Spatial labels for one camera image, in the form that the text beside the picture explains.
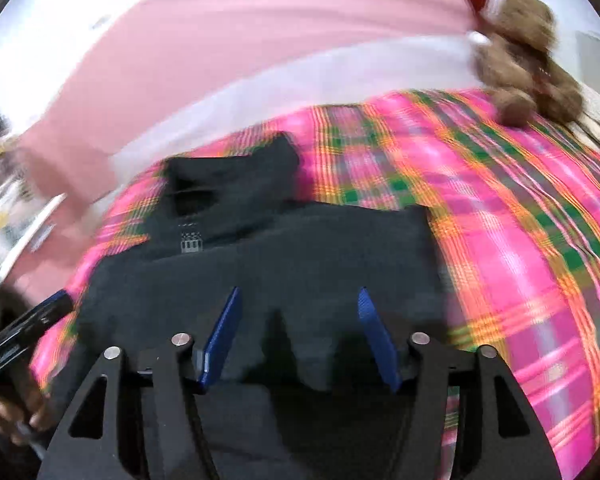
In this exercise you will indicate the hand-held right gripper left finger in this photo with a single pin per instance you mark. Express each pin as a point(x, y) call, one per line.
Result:
point(224, 332)

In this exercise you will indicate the black garment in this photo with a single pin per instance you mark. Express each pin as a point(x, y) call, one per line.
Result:
point(280, 260)

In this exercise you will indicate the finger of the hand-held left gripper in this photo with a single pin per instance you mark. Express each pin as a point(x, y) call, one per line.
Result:
point(55, 306)

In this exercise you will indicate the person's left hand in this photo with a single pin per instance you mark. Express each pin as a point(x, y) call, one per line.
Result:
point(15, 410)

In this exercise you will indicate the brown teddy bear, red hat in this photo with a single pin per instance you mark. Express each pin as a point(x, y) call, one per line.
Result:
point(520, 60)

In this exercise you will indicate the pink plaid blanket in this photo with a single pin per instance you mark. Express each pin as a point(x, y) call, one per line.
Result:
point(505, 210)

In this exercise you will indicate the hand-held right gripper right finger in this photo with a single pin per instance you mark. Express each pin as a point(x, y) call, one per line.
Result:
point(376, 332)

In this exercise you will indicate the printed curtain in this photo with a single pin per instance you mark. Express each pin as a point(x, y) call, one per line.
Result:
point(2, 205)

